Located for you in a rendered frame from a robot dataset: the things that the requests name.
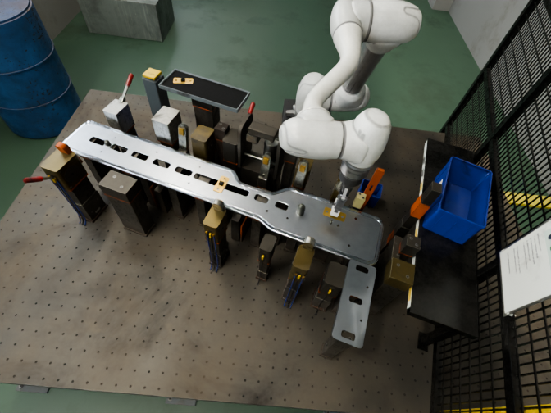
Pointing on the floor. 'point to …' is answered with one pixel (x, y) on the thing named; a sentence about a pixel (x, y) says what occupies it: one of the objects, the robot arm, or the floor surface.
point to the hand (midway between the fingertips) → (336, 207)
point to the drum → (32, 75)
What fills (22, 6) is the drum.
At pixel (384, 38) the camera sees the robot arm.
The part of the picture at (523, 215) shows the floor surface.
